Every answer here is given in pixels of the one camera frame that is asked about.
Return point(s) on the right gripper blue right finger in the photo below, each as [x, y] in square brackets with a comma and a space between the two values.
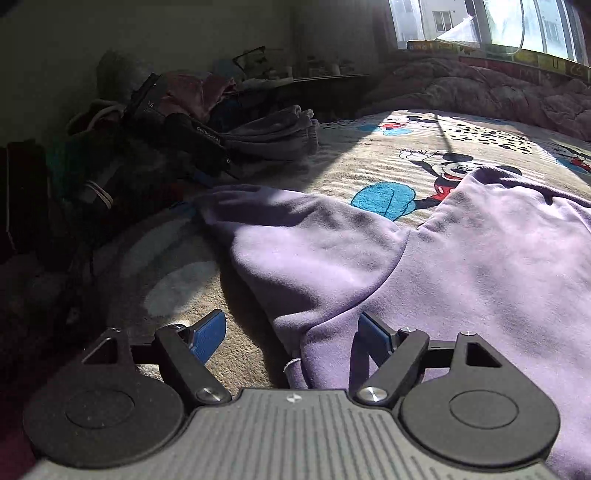
[398, 356]

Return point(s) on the crumpled pink purple quilt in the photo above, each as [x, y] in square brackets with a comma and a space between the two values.
[449, 85]

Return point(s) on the Mickey Mouse print bed blanket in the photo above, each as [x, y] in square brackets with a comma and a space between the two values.
[163, 271]

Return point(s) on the lilac purple sweatshirt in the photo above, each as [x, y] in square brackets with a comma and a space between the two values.
[501, 256]

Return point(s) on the dark cluttered side table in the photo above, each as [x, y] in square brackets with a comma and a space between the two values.
[331, 97]

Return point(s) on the dark clothes and bags pile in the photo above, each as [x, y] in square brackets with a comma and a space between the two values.
[126, 155]

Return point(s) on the colourful alphabet foam mat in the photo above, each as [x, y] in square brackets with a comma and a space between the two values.
[525, 64]

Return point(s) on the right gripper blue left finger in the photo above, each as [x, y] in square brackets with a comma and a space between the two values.
[182, 352]

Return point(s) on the folded grey purple sweatpants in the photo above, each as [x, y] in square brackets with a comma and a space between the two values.
[284, 136]

